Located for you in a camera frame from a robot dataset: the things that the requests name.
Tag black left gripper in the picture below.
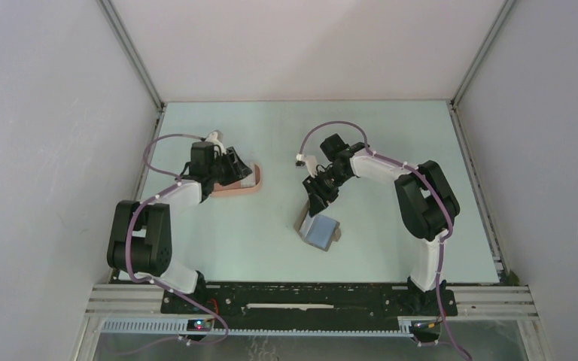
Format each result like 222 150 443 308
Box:
208 147 252 187

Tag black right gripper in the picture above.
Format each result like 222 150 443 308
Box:
302 167 351 218

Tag peach plastic card tray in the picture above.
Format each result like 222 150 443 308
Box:
208 161 263 198

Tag taupe leather card holder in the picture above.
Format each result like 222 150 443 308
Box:
294 202 342 252

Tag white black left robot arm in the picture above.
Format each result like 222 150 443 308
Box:
106 140 261 314

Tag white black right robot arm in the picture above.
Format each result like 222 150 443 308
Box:
296 134 460 314

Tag stack of credit cards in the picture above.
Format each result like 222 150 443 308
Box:
240 161 259 189

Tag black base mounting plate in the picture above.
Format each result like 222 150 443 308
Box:
160 281 458 332

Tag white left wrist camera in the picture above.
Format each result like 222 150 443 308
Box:
205 130 227 154

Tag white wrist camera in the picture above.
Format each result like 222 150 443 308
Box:
295 153 318 177
205 130 227 154

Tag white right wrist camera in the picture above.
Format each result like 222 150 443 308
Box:
295 153 318 177

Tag white cable duct strip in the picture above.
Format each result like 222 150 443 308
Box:
101 317 412 337

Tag aluminium frame rail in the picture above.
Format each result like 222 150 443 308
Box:
85 284 164 317

